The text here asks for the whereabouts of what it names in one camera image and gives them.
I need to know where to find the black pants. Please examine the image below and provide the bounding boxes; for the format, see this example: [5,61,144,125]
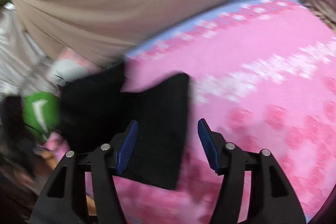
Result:
[59,63,190,190]

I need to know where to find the green plush pillow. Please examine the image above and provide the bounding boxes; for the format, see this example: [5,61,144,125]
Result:
[23,92,60,143]

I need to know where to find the pink rose bed sheet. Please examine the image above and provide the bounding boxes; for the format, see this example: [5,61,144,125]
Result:
[116,0,335,223]

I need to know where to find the white pink cartoon pillow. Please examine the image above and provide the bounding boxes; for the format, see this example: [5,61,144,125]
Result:
[47,48,101,87]

